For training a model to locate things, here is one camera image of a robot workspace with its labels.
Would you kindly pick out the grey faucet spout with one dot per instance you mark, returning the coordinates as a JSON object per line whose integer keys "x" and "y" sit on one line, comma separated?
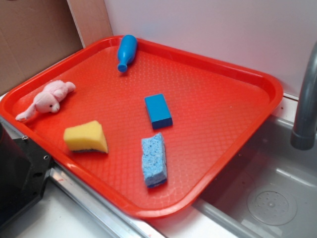
{"x": 305, "y": 124}

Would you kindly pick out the blue rectangular block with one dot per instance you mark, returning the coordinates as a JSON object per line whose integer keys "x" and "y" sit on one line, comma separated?
{"x": 158, "y": 111}

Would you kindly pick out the grey toy sink basin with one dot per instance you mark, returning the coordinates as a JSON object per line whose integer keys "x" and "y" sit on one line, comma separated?
{"x": 268, "y": 190}

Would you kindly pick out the brown cardboard panel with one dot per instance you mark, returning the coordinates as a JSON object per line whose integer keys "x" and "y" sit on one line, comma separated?
{"x": 35, "y": 34}

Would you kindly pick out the blue plastic bottle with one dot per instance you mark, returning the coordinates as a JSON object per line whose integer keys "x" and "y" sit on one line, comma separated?
{"x": 126, "y": 52}

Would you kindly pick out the light blue sponge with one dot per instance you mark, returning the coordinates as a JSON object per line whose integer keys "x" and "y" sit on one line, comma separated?
{"x": 154, "y": 161}

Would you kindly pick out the red plastic tray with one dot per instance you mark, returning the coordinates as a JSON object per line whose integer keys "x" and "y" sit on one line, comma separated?
{"x": 215, "y": 107}

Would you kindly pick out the yellow sponge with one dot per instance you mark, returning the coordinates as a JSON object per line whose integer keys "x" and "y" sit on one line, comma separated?
{"x": 86, "y": 137}

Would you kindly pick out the pink plush bunny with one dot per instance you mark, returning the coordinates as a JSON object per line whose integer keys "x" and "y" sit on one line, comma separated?
{"x": 48, "y": 100}

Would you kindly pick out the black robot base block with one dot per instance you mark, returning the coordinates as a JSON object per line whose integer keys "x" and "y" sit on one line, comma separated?
{"x": 24, "y": 170}

